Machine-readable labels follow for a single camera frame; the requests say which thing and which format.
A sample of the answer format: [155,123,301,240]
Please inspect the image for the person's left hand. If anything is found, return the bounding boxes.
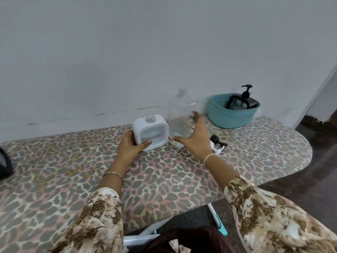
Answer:
[115,130,153,173]

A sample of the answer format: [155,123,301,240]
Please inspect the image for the person's right hand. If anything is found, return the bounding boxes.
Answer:
[172,111,214,163]

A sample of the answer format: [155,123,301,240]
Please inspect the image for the black pump with long tube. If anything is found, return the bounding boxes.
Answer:
[210,134,229,151]

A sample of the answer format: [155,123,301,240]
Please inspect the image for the tall clear plastic bottle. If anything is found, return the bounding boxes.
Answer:
[167,87,197,149]

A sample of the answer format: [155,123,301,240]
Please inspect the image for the white soap dispenser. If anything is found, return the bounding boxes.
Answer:
[132,114,170,152]

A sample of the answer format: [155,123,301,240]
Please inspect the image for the teal plastic basket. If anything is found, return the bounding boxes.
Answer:
[208,93,261,129]

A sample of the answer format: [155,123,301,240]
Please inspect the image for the black square soap dispenser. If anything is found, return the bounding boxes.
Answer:
[226,94,260,111]

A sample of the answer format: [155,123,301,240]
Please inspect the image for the short black pump head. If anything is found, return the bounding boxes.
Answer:
[241,84,253,99]

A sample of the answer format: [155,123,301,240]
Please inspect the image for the person's right forearm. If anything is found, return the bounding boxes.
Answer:
[204,155,337,253]

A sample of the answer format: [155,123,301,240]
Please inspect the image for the person's left forearm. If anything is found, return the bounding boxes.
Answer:
[48,166,127,253]

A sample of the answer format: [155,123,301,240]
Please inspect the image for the person's dark maroon garment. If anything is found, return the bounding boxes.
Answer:
[143,226,233,253]

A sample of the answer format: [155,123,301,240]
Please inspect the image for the white wrist band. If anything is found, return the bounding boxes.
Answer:
[203,153,218,168]

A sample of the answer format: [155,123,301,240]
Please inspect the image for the leopard print ironing board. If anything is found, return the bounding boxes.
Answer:
[0,115,313,253]

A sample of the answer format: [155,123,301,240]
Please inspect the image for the gold bracelet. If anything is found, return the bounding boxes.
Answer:
[102,171,124,186]

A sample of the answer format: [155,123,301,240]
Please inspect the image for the white ironing board leg frame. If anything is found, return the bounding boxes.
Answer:
[123,202,229,247]

